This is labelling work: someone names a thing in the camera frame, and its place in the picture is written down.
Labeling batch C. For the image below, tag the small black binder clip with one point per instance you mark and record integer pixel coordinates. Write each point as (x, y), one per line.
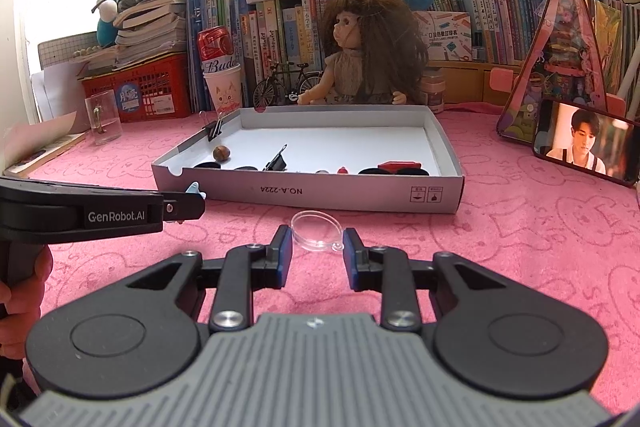
(214, 129)

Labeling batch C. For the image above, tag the brown walnut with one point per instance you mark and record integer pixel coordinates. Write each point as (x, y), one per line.
(221, 154)

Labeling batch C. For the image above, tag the stack of worn books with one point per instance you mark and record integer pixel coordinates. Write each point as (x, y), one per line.
(150, 32)

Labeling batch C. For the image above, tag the white colourful printed box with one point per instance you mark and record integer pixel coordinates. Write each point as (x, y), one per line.
(445, 37)

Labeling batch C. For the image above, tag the grey grid board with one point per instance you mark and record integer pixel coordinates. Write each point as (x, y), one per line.
(60, 52)

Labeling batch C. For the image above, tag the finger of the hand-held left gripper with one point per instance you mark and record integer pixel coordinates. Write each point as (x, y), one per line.
(187, 207)

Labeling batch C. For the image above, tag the blue hair clip with bears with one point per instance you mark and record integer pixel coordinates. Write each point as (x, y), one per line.
(195, 189)

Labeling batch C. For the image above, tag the curly-haired doll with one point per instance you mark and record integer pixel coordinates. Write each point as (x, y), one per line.
(360, 72)

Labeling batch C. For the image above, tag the beige open booklet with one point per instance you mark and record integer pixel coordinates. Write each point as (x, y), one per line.
(35, 142)

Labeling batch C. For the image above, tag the smartphone with lit screen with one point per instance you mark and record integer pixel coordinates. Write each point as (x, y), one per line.
(585, 142)

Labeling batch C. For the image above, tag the small black cap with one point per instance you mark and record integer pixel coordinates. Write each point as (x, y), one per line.
(372, 172)
(415, 172)

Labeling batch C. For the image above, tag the white cat-print paper cup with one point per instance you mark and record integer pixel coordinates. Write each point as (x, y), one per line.
(222, 92)

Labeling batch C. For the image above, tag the white paper sheet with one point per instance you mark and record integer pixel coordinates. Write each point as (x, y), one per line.
(55, 97)

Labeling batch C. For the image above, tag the blue and white plush toy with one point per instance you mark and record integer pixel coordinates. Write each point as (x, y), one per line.
(105, 27)

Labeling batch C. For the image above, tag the pink bunny-print cloth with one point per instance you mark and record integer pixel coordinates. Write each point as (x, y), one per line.
(500, 232)

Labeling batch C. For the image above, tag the wooden desk organizer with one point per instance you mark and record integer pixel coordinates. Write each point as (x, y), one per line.
(465, 82)

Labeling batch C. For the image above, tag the person's left hand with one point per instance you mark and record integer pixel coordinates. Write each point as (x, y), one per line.
(22, 322)

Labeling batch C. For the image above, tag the small plastic jar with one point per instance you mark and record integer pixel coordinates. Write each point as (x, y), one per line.
(432, 94)

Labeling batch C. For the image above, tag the row of books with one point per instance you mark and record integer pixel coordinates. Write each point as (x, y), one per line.
(280, 32)

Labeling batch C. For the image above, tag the large black binder clip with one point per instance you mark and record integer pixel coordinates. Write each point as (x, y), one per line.
(277, 164)

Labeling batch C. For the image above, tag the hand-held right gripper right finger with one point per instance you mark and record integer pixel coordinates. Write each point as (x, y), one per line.
(352, 262)

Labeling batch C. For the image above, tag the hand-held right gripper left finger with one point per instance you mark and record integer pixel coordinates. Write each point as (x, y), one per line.
(285, 257)

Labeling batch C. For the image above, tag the black model bicycle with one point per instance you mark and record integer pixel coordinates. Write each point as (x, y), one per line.
(291, 96)

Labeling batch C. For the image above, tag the white plastic pipe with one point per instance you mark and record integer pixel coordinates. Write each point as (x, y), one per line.
(631, 77)

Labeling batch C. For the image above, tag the large red plastic basket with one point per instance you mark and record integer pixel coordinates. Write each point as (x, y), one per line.
(160, 92)

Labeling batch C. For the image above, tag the white cardboard box tray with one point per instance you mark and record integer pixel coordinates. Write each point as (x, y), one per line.
(325, 197)

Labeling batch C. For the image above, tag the clear glass cup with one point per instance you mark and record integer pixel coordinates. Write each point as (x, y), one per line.
(105, 122)

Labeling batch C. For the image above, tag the clear plastic dome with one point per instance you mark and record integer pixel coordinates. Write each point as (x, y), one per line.
(312, 232)

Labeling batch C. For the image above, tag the red beer can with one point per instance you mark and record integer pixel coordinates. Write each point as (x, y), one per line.
(215, 47)

